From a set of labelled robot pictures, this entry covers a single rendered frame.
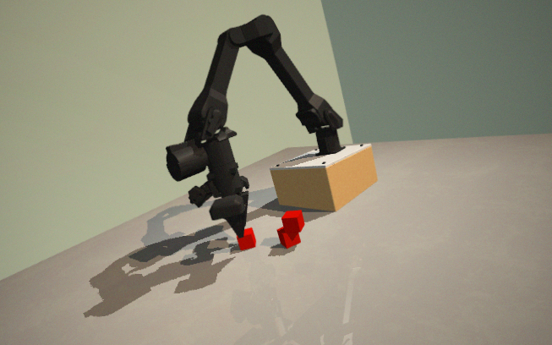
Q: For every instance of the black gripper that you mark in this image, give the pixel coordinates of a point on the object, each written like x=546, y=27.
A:
x=233, y=204

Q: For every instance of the red cube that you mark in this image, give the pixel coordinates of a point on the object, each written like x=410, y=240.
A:
x=248, y=241
x=288, y=239
x=293, y=221

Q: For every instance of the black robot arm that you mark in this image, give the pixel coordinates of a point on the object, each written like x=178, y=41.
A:
x=209, y=110

